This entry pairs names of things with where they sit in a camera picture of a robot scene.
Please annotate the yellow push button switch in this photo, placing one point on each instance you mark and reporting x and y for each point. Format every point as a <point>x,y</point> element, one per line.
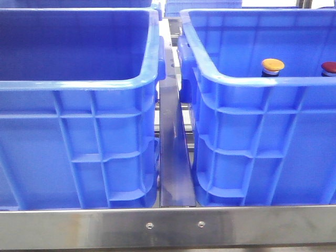
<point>271,67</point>

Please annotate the red push button switch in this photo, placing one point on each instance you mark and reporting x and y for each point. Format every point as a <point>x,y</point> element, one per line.
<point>328,69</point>

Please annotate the steel centre divider bar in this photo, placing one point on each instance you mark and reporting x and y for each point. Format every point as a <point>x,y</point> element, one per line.
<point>176,184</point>

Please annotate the right blue plastic crate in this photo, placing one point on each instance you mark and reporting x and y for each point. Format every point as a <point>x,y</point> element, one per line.
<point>261,141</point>

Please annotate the blue plastic crate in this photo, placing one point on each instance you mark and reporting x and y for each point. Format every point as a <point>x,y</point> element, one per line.
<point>261,141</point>
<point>78,89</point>

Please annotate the left blue plastic crate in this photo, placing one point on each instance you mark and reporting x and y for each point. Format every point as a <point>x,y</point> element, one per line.
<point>78,89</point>

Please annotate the rear right blue crate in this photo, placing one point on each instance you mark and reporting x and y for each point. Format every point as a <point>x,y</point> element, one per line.
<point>173,8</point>

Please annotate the rear left blue crate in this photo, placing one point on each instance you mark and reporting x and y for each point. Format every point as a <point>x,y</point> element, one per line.
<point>156,5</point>

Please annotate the left rail screw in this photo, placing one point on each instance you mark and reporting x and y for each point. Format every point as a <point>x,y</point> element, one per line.
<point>149,225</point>

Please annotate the rail screw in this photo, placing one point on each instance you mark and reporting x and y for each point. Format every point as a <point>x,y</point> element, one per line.
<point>149,225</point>
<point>201,224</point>

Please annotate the right rail screw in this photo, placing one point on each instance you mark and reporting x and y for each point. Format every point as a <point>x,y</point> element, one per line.
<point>201,224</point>

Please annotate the steel front rail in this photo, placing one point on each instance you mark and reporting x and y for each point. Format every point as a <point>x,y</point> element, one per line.
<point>173,228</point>

